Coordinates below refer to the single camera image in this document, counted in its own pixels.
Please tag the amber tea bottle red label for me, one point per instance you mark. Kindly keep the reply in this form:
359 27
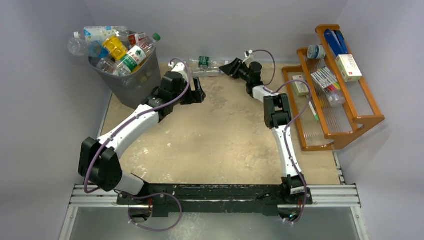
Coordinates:
136 38

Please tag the green white small box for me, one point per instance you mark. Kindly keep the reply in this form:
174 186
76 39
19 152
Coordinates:
300 89

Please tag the grey mesh waste bin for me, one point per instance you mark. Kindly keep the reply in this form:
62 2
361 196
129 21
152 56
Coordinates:
132 89

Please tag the white green marker pen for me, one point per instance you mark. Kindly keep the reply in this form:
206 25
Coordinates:
312 108

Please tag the pack of coloured markers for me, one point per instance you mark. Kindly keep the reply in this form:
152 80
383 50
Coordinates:
326 80

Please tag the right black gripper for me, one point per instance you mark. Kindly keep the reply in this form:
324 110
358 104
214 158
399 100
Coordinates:
237 69

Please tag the green label clear bottle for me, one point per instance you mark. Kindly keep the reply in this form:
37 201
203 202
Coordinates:
206 62

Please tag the wooden tiered rack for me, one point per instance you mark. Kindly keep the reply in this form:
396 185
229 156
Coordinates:
339 126

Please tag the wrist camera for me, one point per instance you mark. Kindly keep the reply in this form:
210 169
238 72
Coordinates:
179 68
248 57

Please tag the blue label water bottle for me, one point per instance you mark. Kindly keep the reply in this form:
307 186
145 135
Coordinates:
102 33

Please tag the yellow plastic bottle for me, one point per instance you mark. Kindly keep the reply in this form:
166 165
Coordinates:
115 47

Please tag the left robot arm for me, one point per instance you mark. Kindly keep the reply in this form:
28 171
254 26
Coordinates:
99 161

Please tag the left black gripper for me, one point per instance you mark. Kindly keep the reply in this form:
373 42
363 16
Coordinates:
196 96

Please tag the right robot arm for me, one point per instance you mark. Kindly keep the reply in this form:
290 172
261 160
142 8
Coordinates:
278 118

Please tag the green white label bottle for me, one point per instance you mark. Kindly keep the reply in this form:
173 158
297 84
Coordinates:
136 56

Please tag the small clear jar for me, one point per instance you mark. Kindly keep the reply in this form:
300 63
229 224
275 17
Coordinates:
335 98

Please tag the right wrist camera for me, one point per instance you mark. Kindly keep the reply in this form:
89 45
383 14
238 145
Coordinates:
248 57

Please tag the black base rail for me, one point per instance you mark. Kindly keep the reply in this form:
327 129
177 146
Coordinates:
162 199

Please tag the clear bottle white cap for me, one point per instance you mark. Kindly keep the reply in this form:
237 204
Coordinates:
107 65

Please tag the white red box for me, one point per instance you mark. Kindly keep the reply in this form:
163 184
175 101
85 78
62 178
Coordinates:
348 68

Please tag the round tape roll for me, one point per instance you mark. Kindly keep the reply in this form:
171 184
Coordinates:
316 52

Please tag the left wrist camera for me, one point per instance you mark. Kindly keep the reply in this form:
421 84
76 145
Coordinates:
179 68

